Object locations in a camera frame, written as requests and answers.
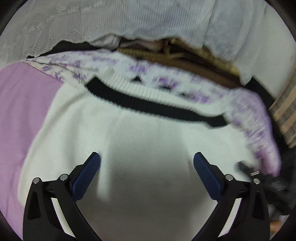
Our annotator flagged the white pillow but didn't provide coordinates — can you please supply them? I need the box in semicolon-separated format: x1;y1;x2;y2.
203;0;291;85

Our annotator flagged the lilac bed sheet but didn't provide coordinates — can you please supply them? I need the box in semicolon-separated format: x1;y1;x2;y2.
0;62;65;241

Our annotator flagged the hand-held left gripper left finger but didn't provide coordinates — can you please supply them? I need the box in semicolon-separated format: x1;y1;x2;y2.
22;152;101;241

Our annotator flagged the purple floral quilt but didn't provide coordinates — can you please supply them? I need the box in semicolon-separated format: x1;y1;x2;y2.
25;51;282;176

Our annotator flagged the striped brown cloth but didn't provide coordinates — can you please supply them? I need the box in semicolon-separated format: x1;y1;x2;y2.
120;39;163;51

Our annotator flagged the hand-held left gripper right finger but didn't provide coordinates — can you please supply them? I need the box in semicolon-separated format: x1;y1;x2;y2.
191;152;270;241

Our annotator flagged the checked cloth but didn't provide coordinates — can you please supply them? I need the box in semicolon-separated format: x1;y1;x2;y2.
269;78;296;149

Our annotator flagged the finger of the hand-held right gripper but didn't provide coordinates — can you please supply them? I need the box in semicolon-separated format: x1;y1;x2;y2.
235;162;260;178

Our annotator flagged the white sweater with black stripes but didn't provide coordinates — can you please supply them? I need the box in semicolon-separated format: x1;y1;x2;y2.
17;70;273;241

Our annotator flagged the white lace cloth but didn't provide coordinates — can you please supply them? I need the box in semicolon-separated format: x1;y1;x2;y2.
0;0;222;65

